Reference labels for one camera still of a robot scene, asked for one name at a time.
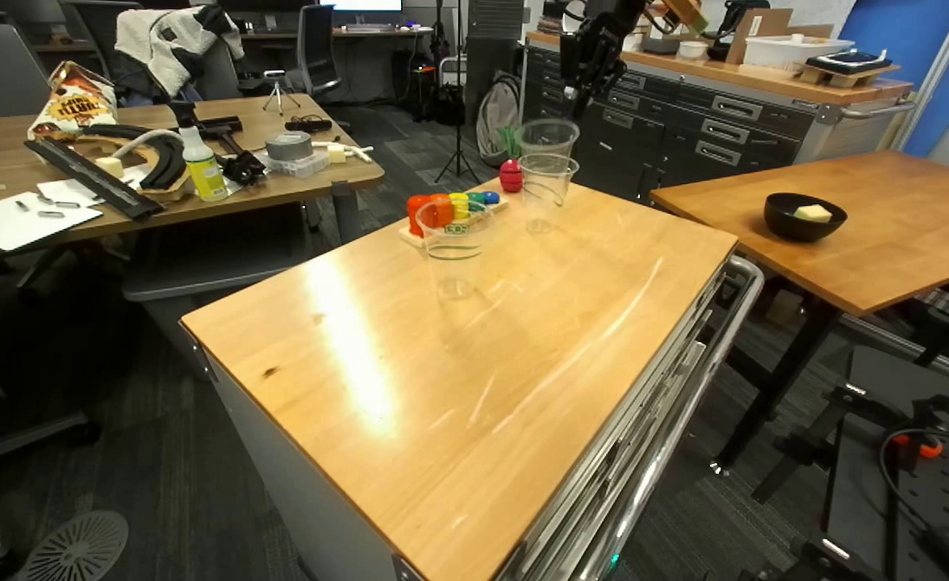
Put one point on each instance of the black remote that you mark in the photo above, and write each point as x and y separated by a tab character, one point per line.
306	124

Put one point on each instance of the blue toy peg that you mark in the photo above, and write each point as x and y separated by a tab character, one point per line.
491	198

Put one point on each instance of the grey tape roll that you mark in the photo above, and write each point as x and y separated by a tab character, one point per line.
288	150

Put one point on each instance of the grey perforated mounting board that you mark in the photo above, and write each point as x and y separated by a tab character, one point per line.
905	518

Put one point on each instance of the chips bag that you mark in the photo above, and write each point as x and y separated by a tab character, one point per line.
74	100

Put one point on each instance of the yellow green spray bottle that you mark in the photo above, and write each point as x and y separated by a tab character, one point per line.
204	173

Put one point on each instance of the black tripod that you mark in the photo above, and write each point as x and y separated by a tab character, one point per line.
458	98

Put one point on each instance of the wooden table black legs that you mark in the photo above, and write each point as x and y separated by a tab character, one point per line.
905	229

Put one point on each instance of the yellow toy peg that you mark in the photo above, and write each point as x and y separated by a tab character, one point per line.
458	207

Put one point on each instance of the grey office chair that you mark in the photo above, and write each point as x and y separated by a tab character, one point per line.
316	49

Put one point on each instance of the grey drawer cabinet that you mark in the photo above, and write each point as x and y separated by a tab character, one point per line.
712	124

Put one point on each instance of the white storage box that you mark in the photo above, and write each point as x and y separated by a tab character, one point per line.
793	52

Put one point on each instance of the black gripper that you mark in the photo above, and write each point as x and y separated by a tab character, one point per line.
593	47

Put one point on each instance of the blue wall panel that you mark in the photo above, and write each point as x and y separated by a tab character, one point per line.
927	77

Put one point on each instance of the orange toy peg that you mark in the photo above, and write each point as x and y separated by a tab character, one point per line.
439	212

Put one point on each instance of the wooden peg toy base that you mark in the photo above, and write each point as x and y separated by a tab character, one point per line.
412	240

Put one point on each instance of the long wooden office table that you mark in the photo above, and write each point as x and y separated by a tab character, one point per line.
260	180

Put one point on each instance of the black table leg frame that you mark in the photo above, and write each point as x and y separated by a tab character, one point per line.
24	440

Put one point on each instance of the white cloth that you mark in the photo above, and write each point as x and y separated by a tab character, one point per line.
168	42

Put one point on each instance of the white round floor fan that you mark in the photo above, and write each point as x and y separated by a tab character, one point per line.
72	551

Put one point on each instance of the red toy apple green leaf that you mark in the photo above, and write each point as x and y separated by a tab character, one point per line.
512	180

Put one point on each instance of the steel tool cart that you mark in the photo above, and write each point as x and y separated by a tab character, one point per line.
282	484

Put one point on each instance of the pale food piece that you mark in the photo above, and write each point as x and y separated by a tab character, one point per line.
813	214

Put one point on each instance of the long black bar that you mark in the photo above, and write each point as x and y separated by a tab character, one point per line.
90	181

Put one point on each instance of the black scale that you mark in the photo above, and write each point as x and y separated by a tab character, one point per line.
846	66

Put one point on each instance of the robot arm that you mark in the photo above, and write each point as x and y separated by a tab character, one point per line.
619	14

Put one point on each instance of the orange clamp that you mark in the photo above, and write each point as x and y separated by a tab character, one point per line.
913	448

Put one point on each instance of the green toy peg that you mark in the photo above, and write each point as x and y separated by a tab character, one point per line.
475	200

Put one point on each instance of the white paper sheet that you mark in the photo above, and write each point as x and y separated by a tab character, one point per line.
18	222

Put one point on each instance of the clear plastic cup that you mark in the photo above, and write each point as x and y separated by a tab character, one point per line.
550	141
550	214
453	263

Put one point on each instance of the black bowl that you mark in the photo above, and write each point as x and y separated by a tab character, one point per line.
782	222

